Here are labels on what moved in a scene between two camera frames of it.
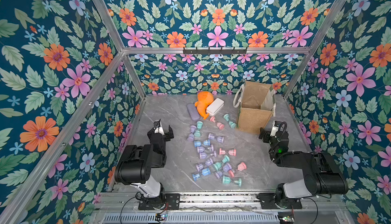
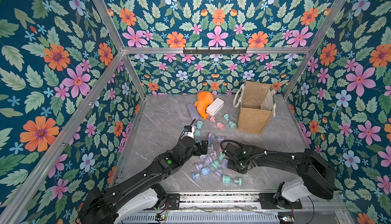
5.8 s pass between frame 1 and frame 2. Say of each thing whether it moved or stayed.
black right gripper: moved
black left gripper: moved
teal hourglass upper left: stayed
